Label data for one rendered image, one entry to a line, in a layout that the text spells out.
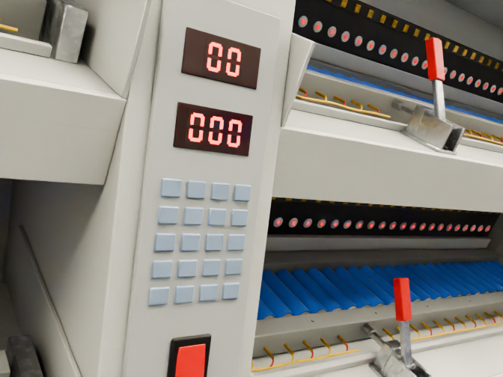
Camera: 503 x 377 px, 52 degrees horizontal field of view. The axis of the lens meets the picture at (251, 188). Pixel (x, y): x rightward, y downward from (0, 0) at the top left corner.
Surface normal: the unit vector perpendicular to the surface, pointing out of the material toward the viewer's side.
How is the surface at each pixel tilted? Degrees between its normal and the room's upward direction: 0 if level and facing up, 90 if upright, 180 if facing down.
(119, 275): 90
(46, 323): 90
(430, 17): 90
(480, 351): 21
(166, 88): 90
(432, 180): 111
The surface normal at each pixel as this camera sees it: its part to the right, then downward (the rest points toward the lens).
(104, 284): -0.79, -0.06
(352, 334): 0.52, 0.46
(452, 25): 0.60, 0.11
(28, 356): 0.32, -0.89
